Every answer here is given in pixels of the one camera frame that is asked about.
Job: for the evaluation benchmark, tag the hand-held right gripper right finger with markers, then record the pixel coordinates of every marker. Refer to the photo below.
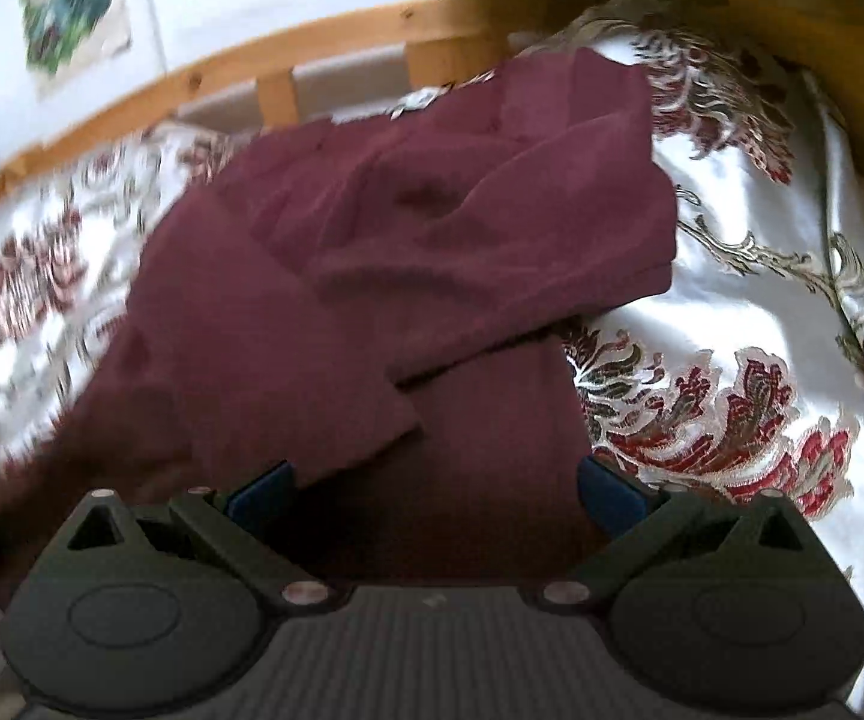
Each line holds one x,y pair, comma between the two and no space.
612,499

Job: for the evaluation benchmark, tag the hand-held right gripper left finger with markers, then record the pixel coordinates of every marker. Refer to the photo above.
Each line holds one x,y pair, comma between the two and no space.
261,499

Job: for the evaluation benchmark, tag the maroon garment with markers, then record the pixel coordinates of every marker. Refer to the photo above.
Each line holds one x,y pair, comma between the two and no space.
402,277

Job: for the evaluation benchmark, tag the white floral bedspread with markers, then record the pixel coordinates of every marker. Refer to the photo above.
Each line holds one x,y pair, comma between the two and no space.
739,240

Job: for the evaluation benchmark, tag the yellow cloth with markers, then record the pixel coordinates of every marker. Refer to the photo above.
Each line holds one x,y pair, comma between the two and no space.
814,37

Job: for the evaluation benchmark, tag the wooden bed frame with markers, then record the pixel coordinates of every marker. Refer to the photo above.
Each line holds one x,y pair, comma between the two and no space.
342,37

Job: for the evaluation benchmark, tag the colourful wall poster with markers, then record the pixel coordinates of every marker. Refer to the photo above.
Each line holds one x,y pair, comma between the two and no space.
72,7

